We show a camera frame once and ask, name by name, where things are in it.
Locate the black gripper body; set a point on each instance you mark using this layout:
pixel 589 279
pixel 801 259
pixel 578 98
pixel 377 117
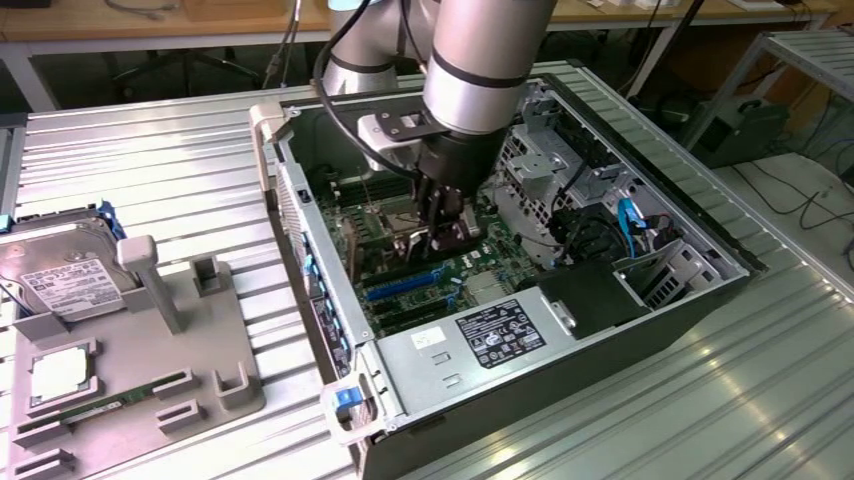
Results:
pixel 461 160

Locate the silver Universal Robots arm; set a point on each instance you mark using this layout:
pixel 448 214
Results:
pixel 481 75

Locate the black RAM slot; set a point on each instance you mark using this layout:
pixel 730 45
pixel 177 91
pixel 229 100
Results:
pixel 361 184
pixel 368 195

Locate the black expansion slot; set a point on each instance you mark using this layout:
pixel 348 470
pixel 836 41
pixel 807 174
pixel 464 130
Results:
pixel 410 308
pixel 416 320
pixel 394 276

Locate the blue expansion slot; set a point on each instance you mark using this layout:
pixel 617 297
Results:
pixel 401 287

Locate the CPU socket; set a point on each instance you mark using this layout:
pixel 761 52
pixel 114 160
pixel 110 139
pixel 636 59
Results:
pixel 394 216

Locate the green motherboard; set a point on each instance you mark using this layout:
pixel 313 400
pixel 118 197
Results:
pixel 484 257

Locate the thin metal locking lever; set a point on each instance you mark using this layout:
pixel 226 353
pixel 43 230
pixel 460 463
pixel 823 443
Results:
pixel 366 190

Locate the silver chipset heatsink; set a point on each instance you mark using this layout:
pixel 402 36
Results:
pixel 489 288

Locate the silver perforated disk bay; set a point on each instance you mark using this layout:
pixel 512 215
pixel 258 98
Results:
pixel 534 170

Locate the grey power supply unit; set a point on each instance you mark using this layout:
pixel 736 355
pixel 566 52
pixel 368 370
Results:
pixel 428 370

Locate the silver slanted disk bay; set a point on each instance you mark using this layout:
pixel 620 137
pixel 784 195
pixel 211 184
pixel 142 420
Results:
pixel 668 280

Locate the black open PC case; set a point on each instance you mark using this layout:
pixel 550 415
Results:
pixel 601 370

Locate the blue plastic case latch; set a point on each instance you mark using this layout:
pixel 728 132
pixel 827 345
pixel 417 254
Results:
pixel 345 399

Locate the black floor case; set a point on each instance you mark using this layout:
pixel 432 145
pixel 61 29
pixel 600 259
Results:
pixel 748 130

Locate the black office chair base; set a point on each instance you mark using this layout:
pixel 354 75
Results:
pixel 194 62

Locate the blue disk carrier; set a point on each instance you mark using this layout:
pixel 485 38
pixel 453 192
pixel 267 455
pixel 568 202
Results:
pixel 114 225

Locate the grey plastic parts rack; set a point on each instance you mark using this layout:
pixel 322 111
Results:
pixel 134 380

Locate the silver hard disk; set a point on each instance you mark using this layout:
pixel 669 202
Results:
pixel 61 280

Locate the metal slat side table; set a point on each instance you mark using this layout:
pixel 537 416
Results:
pixel 821 55

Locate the green RAM stick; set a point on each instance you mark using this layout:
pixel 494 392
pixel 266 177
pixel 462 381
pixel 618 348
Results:
pixel 114 404

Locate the silver CPU chip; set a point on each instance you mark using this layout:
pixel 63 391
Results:
pixel 61 372

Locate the grey metal frame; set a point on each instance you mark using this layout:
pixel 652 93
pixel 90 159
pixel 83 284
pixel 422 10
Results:
pixel 10 165

